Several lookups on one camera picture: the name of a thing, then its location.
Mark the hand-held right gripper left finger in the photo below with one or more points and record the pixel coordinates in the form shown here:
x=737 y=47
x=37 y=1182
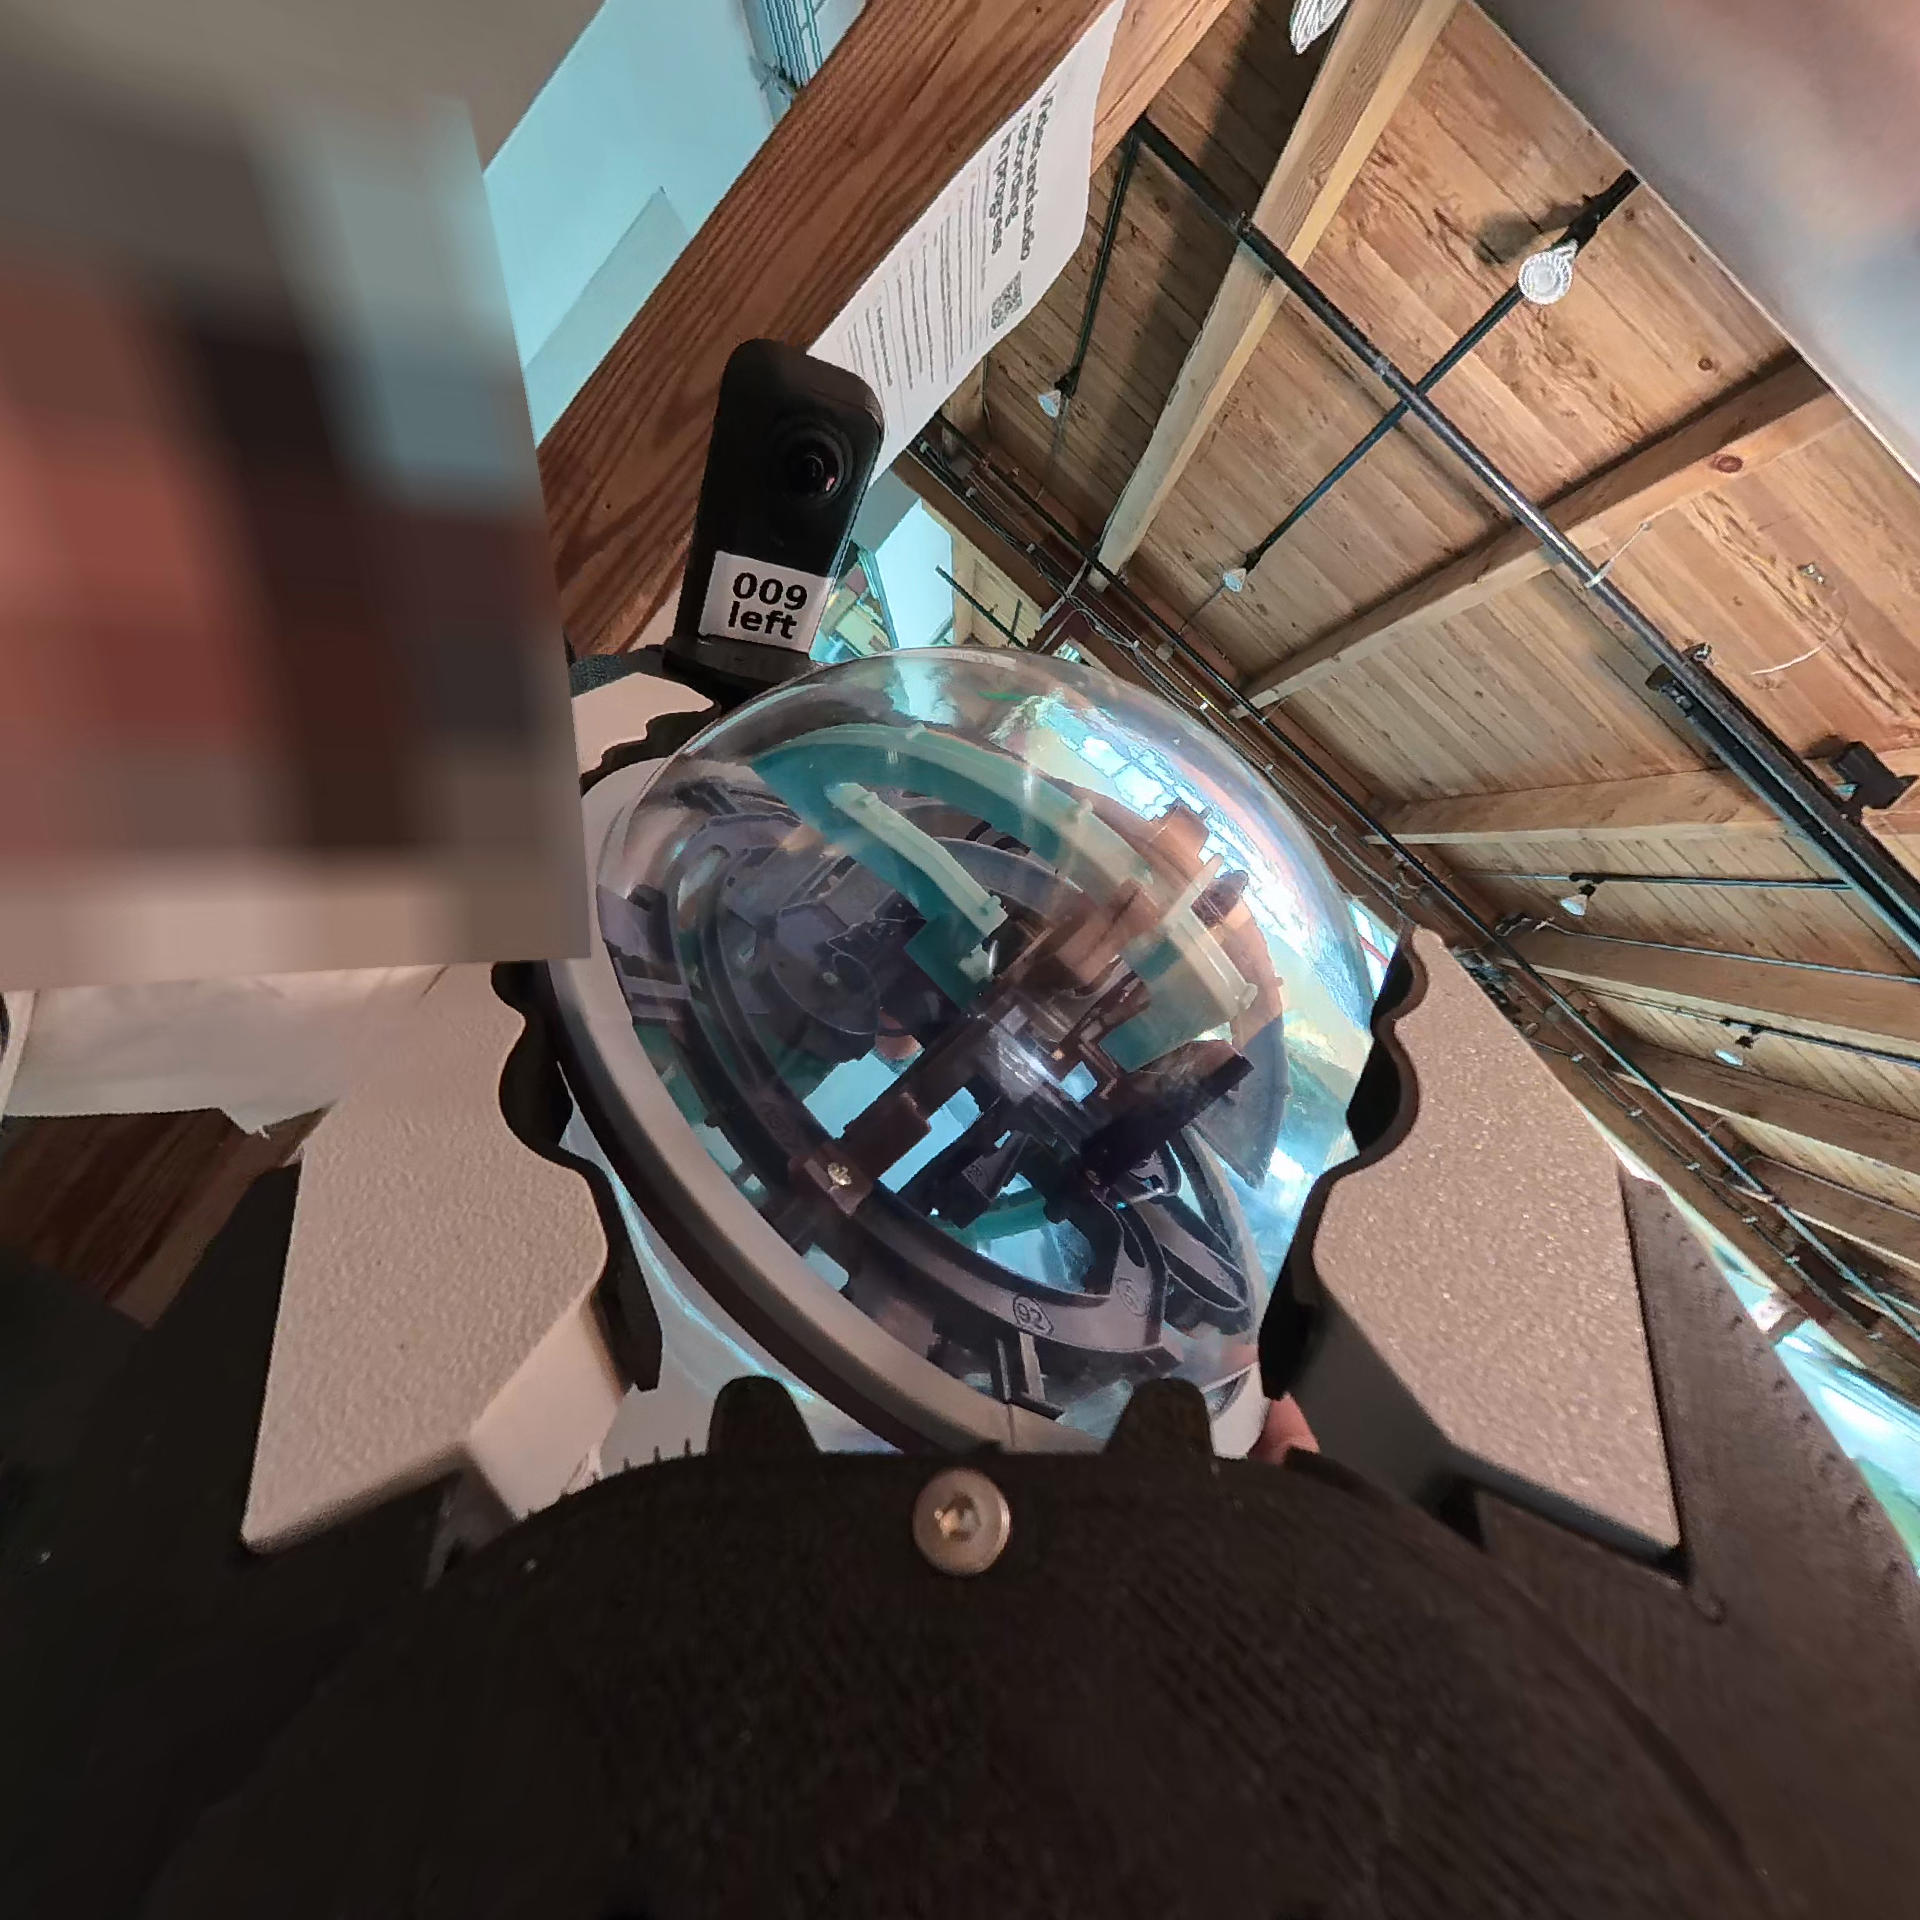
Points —
x=420 y=1290

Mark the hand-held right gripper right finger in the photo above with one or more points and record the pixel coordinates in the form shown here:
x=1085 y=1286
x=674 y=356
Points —
x=1500 y=1305

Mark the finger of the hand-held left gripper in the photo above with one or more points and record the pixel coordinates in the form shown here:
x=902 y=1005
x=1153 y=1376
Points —
x=621 y=720

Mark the clear plastic maze ball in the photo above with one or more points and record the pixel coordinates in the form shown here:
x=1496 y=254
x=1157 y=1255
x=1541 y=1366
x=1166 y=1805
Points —
x=961 y=1049

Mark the person's right hand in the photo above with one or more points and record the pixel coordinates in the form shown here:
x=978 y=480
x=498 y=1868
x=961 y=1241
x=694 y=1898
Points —
x=1288 y=1436

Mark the white paper notice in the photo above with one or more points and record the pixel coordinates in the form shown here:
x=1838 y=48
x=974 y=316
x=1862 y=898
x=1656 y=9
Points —
x=974 y=241

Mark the black ceiling track rail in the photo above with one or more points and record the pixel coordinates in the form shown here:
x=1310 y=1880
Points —
x=1500 y=480

